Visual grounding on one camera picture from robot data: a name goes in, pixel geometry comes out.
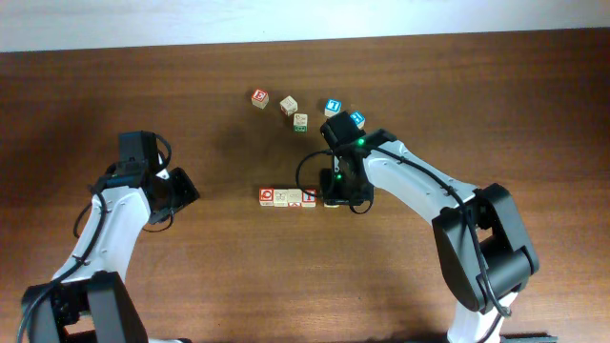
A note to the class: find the red 9 wooden block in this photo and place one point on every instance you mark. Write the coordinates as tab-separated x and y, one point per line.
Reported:
288	105

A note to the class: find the red I wooden block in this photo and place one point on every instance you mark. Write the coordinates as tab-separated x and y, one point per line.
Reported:
308	198

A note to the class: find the blue H wooden block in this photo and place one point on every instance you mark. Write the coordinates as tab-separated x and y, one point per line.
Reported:
358	119

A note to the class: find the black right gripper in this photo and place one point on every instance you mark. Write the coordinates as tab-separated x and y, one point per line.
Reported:
333	195

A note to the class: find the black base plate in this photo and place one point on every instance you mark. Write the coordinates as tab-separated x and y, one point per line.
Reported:
528	339

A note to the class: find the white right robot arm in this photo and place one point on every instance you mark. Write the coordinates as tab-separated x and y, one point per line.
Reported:
485	253

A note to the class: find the blue L wooden block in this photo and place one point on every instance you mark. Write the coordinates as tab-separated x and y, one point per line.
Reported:
332	107

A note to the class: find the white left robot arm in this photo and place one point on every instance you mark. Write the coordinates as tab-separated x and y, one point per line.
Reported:
86	299

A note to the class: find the green bordered wooden block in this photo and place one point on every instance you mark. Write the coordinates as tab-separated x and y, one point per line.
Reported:
300	123

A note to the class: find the red circle wooden block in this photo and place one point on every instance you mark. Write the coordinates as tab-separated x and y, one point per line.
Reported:
266	197

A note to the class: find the red bordered wooden block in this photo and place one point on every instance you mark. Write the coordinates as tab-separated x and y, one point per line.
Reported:
294	197

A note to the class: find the red E wooden block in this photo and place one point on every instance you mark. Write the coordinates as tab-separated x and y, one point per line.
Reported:
260	98

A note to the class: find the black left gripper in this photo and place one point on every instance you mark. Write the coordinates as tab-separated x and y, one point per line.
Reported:
190	192

